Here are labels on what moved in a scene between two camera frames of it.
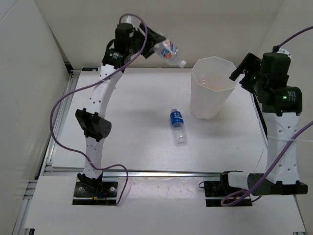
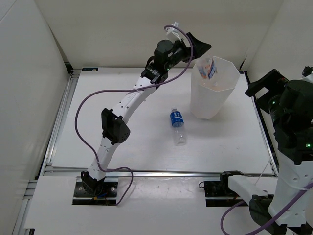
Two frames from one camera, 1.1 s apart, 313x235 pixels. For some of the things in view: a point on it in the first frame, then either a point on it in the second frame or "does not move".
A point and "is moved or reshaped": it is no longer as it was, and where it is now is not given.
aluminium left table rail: [47, 165] does not move
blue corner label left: [89, 69] does not move
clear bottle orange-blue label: [168, 50] is moved or reshaped
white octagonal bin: [211, 87] does not move
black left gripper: [154, 38] -> [199, 48]
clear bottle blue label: [179, 133] does not move
